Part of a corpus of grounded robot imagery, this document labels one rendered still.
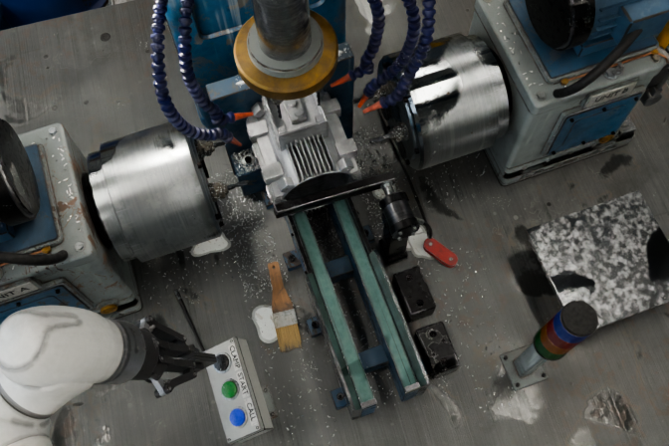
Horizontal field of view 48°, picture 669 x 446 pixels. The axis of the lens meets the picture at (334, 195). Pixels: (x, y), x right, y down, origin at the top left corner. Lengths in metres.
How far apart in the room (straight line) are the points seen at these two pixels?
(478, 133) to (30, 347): 0.94
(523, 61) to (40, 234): 0.96
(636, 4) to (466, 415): 0.87
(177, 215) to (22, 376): 0.54
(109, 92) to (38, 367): 1.11
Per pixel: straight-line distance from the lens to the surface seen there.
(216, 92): 1.50
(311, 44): 1.28
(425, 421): 1.63
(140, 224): 1.43
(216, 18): 1.51
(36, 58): 2.10
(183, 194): 1.42
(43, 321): 0.99
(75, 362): 1.00
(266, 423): 1.37
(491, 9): 1.60
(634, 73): 1.59
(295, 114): 1.47
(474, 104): 1.50
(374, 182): 1.51
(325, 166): 1.44
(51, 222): 1.43
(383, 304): 1.55
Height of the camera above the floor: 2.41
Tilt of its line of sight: 66 degrees down
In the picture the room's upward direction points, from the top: 2 degrees counter-clockwise
